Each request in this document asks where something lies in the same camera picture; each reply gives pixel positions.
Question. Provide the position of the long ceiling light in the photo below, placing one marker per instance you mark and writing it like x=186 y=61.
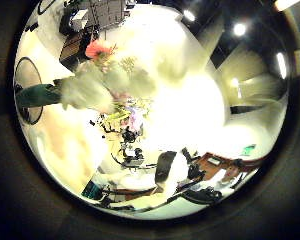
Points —
x=285 y=3
x=281 y=65

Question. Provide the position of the brown wooden desk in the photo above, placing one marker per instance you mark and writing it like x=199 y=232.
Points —
x=73 y=46
x=216 y=163

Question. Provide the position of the teal blue rack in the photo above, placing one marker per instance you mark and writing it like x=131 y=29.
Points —
x=91 y=191

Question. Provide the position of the grey grid rack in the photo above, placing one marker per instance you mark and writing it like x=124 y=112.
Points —
x=106 y=13

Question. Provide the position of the glass vase with dark base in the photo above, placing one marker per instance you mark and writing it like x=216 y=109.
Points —
x=27 y=70

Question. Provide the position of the green wall sign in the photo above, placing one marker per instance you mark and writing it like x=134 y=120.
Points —
x=248 y=150

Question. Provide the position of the round ceiling light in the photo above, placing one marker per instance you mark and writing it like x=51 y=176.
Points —
x=239 y=29
x=189 y=15

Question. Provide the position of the bouquet with green stem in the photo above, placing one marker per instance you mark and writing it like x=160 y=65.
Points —
x=36 y=95

